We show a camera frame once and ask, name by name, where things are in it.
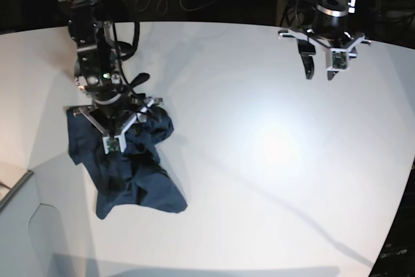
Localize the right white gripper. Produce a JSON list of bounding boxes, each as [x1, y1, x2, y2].
[[73, 97, 163, 138]]

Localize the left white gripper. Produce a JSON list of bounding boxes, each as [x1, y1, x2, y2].
[[278, 28, 372, 80]]

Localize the dark blue t-shirt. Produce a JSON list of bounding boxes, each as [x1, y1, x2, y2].
[[66, 107, 187, 220]]

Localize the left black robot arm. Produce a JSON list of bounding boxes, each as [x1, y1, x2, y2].
[[279, 0, 372, 80]]

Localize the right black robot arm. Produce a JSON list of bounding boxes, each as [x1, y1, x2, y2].
[[58, 0, 160, 154]]

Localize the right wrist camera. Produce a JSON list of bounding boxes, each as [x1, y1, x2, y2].
[[102, 134, 126, 154]]

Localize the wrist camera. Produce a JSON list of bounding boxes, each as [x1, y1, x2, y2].
[[326, 47, 350, 71], [102, 134, 126, 154]]

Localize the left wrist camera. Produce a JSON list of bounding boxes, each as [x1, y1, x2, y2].
[[326, 47, 350, 71]]

